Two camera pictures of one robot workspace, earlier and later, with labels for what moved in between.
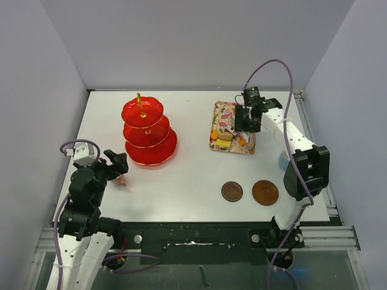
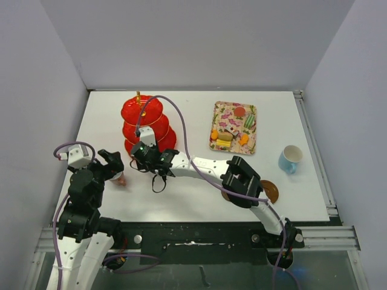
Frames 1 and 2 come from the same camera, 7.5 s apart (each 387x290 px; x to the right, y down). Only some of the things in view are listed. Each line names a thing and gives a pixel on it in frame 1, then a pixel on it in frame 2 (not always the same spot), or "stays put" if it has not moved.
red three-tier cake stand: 149,139 stays put
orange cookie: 214,135 stays put
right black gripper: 240,124 → 143,165
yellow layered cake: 223,142 stays put
